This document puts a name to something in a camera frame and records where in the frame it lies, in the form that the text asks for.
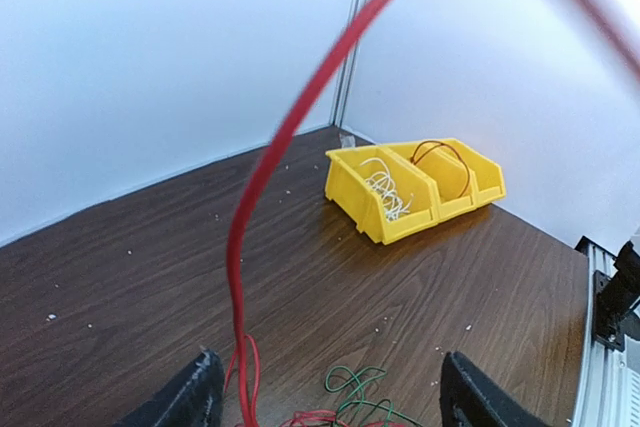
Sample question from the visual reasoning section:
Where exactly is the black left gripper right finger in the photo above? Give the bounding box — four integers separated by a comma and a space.
439, 351, 546, 427

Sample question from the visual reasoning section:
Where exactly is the long red cable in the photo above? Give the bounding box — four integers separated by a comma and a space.
222, 0, 640, 427

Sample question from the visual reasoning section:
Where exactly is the aluminium frame post right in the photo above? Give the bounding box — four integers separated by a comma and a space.
329, 0, 379, 128

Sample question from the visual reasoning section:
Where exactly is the yellow bin right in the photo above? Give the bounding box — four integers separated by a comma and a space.
445, 138, 506, 207

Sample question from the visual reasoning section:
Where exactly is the green cable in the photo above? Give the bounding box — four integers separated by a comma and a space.
324, 365, 426, 427

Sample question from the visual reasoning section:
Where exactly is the clear tape scrap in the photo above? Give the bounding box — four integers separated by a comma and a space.
339, 132, 356, 149

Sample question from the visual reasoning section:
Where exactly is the yellow bin left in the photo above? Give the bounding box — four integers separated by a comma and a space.
325, 145, 438, 245

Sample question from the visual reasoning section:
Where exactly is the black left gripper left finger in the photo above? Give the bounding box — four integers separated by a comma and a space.
114, 349, 225, 427

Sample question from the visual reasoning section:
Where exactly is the white cable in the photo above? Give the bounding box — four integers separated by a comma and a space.
362, 156, 416, 222

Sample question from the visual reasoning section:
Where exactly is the yellow bin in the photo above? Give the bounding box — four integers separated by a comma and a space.
445, 138, 506, 207
325, 145, 438, 245
388, 138, 478, 222

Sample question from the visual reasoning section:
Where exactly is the yellow bin middle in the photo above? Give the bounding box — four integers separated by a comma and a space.
388, 138, 478, 222

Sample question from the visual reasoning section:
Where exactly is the aluminium front rail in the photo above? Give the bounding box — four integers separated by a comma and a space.
572, 235, 639, 426

